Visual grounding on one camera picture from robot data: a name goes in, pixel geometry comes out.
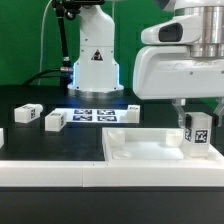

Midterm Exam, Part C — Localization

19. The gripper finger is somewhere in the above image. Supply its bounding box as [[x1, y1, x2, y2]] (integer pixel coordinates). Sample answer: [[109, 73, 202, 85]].
[[172, 98, 192, 128], [212, 97, 224, 127]]

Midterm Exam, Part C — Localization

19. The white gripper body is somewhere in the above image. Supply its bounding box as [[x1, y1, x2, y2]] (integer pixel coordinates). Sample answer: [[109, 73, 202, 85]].
[[133, 15, 224, 99]]

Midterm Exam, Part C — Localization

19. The white square tabletop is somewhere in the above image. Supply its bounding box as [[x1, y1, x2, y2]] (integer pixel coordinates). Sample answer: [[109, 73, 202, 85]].
[[102, 128, 224, 162]]

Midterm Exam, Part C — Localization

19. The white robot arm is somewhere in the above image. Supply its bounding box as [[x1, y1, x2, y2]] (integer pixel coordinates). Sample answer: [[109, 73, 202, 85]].
[[69, 0, 224, 127]]

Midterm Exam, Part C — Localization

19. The white obstacle fence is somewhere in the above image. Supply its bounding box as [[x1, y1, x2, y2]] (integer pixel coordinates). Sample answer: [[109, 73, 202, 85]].
[[0, 130, 224, 188]]

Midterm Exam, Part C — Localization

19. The white block left edge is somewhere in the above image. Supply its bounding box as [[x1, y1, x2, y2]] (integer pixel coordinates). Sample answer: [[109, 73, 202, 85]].
[[0, 128, 4, 149]]

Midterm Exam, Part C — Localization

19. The black cable bundle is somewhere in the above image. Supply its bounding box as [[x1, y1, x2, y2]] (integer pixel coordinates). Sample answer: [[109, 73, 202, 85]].
[[22, 67, 74, 87]]

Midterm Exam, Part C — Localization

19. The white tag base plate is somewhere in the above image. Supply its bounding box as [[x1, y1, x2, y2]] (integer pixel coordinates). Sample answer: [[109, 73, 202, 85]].
[[53, 108, 127, 123]]

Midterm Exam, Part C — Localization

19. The white cable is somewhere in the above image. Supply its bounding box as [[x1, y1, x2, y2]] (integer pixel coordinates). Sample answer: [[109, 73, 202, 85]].
[[37, 0, 54, 86]]

